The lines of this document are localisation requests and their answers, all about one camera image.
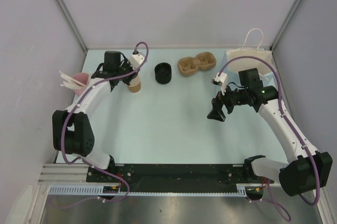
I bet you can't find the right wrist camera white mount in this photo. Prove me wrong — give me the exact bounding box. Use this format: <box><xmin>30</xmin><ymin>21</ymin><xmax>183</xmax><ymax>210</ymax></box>
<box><xmin>211</xmin><ymin>72</ymin><xmax>228</xmax><ymax>95</ymax></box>

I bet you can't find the stack of brown paper cups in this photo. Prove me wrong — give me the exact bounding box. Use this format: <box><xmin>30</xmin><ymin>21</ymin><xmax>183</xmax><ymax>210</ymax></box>
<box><xmin>127</xmin><ymin>74</ymin><xmax>141</xmax><ymax>93</ymax></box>

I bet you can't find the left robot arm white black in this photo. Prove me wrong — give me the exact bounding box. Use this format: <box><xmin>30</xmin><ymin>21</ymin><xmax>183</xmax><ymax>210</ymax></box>
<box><xmin>52</xmin><ymin>51</ymin><xmax>144</xmax><ymax>182</ymax></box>

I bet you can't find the stack of black lids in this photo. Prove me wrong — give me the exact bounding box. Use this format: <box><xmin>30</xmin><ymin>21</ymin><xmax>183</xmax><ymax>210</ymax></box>
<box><xmin>154</xmin><ymin>63</ymin><xmax>172</xmax><ymax>84</ymax></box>

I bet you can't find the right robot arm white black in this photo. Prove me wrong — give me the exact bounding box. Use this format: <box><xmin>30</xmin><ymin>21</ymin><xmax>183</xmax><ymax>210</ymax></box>
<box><xmin>207</xmin><ymin>68</ymin><xmax>333</xmax><ymax>196</ymax></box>

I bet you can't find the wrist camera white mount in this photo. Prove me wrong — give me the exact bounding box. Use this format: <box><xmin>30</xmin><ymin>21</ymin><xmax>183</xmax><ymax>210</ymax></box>
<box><xmin>211</xmin><ymin>72</ymin><xmax>228</xmax><ymax>95</ymax></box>
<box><xmin>128</xmin><ymin>53</ymin><xmax>145</xmax><ymax>69</ymax></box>

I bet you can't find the brown cup carrier stack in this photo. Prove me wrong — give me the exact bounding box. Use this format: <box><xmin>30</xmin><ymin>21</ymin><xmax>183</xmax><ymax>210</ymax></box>
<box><xmin>177</xmin><ymin>52</ymin><xmax>216</xmax><ymax>76</ymax></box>

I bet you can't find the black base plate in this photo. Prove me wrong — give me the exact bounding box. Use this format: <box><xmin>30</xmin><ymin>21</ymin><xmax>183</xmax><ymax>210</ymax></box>
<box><xmin>86</xmin><ymin>162</ymin><xmax>274</xmax><ymax>193</ymax></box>

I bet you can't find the pink cup holder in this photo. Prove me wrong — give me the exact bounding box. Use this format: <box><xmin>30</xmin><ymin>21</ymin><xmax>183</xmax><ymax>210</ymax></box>
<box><xmin>72</xmin><ymin>73</ymin><xmax>91</xmax><ymax>96</ymax></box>

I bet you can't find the grey slotted cable duct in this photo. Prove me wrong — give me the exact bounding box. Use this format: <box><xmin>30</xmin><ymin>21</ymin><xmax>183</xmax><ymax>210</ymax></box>
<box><xmin>48</xmin><ymin>185</ymin><xmax>254</xmax><ymax>197</ymax></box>

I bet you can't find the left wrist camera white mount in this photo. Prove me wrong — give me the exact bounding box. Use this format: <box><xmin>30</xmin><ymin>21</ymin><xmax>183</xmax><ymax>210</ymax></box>
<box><xmin>128</xmin><ymin>53</ymin><xmax>145</xmax><ymax>69</ymax></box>

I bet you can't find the aluminium frame rail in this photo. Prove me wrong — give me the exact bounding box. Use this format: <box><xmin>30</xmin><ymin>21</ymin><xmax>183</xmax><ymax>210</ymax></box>
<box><xmin>38</xmin><ymin>163</ymin><xmax>90</xmax><ymax>185</ymax></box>

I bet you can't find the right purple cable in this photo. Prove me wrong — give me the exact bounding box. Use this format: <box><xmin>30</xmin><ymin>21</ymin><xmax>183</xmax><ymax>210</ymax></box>
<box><xmin>217</xmin><ymin>55</ymin><xmax>322</xmax><ymax>221</ymax></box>

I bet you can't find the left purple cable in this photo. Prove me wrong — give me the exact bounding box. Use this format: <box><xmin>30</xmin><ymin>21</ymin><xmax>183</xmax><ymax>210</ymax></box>
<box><xmin>51</xmin><ymin>42</ymin><xmax>149</xmax><ymax>209</ymax></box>

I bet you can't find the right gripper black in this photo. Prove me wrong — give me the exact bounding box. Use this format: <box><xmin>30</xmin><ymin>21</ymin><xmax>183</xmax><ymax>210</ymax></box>
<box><xmin>207</xmin><ymin>80</ymin><xmax>249</xmax><ymax>121</ymax></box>

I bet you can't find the purple cable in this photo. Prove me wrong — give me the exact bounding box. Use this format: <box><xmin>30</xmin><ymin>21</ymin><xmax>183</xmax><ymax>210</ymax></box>
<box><xmin>51</xmin><ymin>42</ymin><xmax>149</xmax><ymax>209</ymax></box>
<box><xmin>217</xmin><ymin>55</ymin><xmax>322</xmax><ymax>221</ymax></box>

